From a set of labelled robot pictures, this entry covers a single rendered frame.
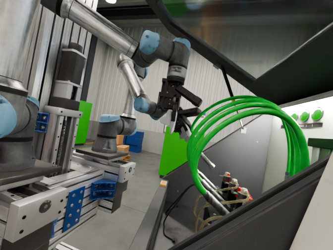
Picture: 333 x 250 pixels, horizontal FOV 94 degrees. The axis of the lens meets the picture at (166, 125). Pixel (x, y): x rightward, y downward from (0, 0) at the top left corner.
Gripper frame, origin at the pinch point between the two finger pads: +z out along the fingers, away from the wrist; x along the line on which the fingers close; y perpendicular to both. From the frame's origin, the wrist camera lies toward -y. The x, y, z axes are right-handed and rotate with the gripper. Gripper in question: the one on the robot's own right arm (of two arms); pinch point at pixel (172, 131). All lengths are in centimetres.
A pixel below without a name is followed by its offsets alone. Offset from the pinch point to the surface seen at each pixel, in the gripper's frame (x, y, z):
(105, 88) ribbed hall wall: -722, 451, -161
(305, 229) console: 37.6, -22.1, 9.4
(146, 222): 13.5, 2.0, 28.3
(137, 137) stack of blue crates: -593, 193, 59
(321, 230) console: 39.5, -22.4, 8.2
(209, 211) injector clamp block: 3.4, -17.8, 25.3
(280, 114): 25.9, -23.5, -7.3
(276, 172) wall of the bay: -19, -50, 11
